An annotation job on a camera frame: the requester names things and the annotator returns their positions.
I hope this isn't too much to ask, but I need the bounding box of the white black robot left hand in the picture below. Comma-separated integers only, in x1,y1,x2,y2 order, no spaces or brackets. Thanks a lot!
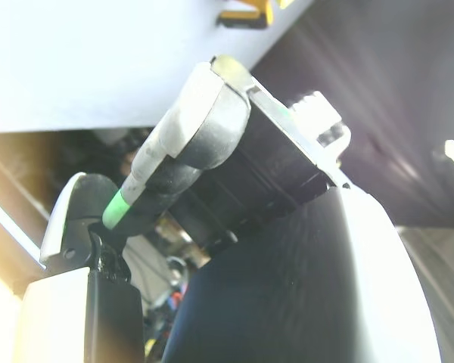
14,54,412,363

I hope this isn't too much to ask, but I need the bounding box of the yellow frame hacksaw black handle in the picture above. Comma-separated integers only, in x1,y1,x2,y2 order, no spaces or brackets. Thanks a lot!
216,0,300,30

